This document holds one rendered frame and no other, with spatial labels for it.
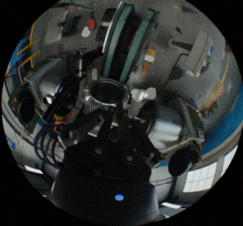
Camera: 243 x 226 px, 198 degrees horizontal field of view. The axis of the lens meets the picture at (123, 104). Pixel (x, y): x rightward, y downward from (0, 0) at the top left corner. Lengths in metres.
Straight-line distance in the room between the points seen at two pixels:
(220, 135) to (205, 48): 5.31
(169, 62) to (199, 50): 0.30
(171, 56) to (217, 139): 5.32
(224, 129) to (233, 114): 1.07
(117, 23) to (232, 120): 5.45
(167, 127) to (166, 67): 0.34
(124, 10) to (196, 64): 0.32
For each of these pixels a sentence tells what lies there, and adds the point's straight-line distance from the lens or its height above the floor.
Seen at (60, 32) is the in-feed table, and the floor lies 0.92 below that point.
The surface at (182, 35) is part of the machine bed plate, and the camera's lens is 0.54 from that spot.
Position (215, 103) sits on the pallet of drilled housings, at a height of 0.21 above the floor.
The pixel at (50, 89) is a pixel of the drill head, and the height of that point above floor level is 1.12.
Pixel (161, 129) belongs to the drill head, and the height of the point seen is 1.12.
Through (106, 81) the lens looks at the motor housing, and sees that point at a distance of 0.40.
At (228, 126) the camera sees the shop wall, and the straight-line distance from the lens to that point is 5.38.
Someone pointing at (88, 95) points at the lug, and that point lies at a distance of 0.30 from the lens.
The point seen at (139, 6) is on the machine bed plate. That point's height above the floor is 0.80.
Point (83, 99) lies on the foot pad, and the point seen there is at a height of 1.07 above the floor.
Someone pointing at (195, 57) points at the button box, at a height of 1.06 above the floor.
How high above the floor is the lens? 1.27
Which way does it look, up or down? 42 degrees down
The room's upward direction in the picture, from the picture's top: 166 degrees counter-clockwise
